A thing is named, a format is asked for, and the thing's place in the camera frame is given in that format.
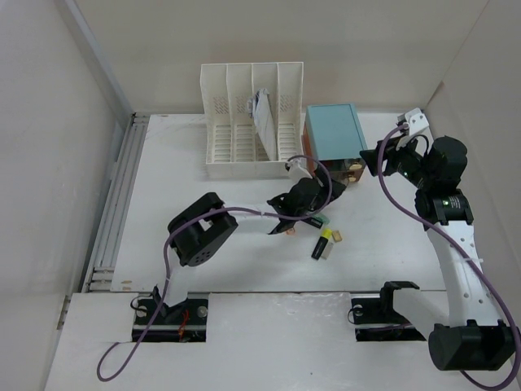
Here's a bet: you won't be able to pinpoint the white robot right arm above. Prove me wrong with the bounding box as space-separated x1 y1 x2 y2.
361 136 520 371

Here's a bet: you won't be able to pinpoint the blue drawer box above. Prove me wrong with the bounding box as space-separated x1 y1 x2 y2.
305 103 367 160

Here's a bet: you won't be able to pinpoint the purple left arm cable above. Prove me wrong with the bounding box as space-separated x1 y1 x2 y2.
96 155 334 383

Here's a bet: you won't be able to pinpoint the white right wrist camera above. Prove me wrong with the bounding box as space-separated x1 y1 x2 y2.
397 108 430 147

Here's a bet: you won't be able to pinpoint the aluminium rail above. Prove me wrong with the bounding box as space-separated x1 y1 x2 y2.
78 113 150 293

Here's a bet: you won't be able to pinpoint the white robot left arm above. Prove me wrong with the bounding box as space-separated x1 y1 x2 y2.
154 160 347 323

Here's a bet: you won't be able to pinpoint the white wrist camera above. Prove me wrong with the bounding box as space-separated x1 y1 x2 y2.
285 158 313 183
397 108 430 147

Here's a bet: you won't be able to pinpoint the orange drawer box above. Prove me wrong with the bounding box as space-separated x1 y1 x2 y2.
302 125 366 186

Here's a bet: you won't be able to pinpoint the purple highlighter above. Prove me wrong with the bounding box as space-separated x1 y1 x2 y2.
304 217 323 229

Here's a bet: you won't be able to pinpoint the green highlighter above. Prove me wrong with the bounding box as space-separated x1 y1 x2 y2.
316 214 330 225

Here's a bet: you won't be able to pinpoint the yellow highlighter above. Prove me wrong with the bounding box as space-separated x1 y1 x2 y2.
311 228 332 261

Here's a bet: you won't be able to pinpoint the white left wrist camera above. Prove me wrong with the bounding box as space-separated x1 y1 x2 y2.
285 158 313 183

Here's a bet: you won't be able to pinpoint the grey eraser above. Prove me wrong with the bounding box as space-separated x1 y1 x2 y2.
321 242 335 260

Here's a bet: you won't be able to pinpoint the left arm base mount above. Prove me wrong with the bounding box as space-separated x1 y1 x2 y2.
130 288 209 343

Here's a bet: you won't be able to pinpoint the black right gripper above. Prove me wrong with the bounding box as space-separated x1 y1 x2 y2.
358 132 435 190

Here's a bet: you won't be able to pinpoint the small wooden stamp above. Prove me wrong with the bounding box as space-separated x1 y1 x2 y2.
332 231 343 243

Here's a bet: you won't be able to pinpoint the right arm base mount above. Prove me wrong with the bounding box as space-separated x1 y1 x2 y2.
348 281 435 342

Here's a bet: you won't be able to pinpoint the white plastic file organizer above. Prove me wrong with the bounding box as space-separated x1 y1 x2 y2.
199 62 304 179

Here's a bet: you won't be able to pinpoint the white spiral notebook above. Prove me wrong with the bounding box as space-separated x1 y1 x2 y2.
247 88 278 161

